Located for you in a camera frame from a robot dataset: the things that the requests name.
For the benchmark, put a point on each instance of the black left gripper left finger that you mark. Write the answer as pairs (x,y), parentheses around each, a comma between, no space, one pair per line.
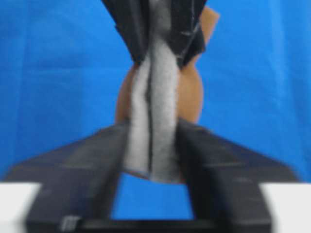
(78,180)

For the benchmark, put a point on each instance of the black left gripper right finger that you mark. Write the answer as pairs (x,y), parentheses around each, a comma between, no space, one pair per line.
(223,178)

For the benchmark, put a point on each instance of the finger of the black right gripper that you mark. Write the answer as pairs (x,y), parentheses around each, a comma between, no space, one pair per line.
(180,32)
(131,19)

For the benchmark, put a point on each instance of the white and orange sponge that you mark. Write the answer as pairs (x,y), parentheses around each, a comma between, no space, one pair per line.
(153,99)

